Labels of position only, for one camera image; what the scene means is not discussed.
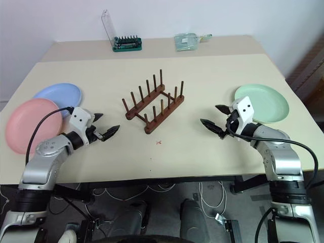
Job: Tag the green plate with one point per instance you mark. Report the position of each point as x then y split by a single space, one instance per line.
268 101

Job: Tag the brown wooden dish rack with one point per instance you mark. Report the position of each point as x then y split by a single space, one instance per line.
150 130

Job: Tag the green screwdriver bit case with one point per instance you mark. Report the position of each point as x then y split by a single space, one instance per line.
126 48

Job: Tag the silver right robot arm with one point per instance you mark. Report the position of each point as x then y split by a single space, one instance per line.
278 152

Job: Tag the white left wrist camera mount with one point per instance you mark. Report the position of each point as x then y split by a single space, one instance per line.
79 119

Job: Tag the black table frame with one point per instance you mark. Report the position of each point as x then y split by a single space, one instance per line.
243 186

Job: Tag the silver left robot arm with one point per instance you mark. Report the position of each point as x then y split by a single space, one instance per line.
43 164

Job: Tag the blue plate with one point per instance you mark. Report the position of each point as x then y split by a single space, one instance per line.
60 93

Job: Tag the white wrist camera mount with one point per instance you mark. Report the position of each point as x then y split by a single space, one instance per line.
79 119
244 108

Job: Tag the small metal bracket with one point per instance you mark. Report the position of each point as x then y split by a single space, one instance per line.
219 218

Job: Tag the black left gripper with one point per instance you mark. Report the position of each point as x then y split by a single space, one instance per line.
93 134

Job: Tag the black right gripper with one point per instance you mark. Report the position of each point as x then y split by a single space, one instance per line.
231 121

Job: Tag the dark rounded shape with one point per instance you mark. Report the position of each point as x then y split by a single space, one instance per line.
131 217
195 217

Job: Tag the clear plastic bag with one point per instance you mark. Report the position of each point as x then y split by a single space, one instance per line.
184 43

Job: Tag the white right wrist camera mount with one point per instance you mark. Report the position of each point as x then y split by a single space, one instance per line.
244 108

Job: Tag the pink plate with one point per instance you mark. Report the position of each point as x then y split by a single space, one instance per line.
27 121

